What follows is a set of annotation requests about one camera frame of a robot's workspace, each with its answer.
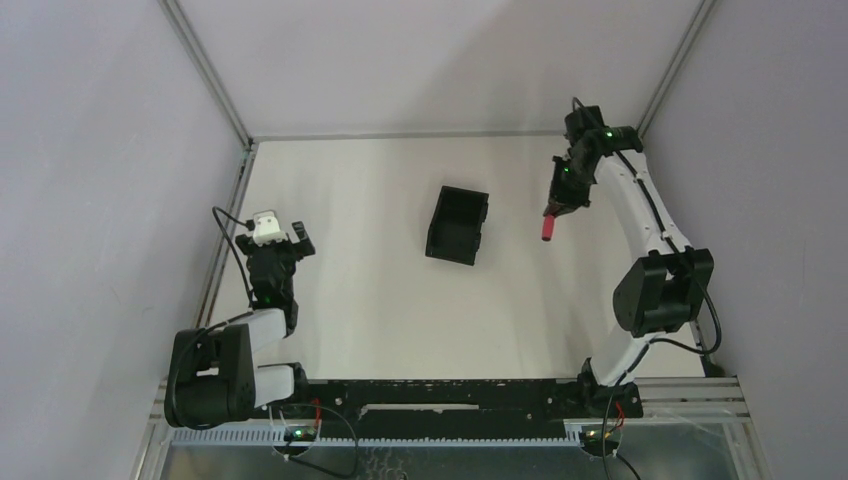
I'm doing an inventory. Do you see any red handled screwdriver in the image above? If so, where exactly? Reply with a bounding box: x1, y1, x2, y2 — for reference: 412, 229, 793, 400
541, 215, 556, 242

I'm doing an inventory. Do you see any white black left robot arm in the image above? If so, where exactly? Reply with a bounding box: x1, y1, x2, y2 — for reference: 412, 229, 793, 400
164, 212, 316, 430

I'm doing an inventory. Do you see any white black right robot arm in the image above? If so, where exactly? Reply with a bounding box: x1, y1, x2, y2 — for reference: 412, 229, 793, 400
541, 98, 723, 399

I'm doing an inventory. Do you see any black plastic bin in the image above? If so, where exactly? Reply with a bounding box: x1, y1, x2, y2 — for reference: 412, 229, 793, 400
425, 185, 489, 266

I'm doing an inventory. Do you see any left controller board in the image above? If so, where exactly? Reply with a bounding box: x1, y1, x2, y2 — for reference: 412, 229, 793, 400
283, 426, 318, 443

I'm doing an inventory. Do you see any controller board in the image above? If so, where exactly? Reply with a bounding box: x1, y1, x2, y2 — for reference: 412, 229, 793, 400
579, 427, 621, 458
283, 426, 318, 443

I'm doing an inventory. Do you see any right controller board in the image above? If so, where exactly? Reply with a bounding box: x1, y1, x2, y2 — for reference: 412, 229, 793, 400
579, 427, 621, 458

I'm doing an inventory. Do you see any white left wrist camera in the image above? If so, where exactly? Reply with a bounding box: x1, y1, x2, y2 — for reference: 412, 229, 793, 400
252, 210, 288, 246

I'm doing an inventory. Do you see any black left camera cable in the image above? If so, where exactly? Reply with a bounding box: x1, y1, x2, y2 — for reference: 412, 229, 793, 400
211, 206, 257, 310

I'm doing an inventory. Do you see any black mounting rail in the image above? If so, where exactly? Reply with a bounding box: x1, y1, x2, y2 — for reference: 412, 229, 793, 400
295, 378, 644, 441

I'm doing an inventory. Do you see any black left base cable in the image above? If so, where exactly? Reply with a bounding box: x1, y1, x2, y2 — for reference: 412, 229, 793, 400
270, 401, 362, 480

